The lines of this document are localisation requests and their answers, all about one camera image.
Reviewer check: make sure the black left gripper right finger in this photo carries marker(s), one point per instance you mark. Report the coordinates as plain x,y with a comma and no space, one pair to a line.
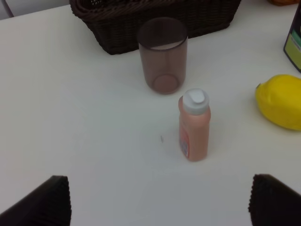
272,203

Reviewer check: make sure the black square pump bottle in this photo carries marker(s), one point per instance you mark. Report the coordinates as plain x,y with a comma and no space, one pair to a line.
292,47

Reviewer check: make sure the dark brown wicker basket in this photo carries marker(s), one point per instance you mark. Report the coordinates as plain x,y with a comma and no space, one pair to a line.
116,23

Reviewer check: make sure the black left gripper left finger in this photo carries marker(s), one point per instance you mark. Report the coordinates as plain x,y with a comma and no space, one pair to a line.
47,205

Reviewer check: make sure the translucent brown plastic cup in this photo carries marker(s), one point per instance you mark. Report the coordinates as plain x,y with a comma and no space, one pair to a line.
163,45

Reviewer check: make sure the yellow lemon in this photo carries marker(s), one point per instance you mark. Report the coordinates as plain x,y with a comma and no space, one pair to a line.
279,101

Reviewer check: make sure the orange wicker basket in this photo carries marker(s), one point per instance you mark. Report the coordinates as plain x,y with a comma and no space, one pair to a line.
283,2

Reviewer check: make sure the pink bottle white cap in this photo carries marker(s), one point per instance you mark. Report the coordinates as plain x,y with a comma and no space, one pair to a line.
194,124

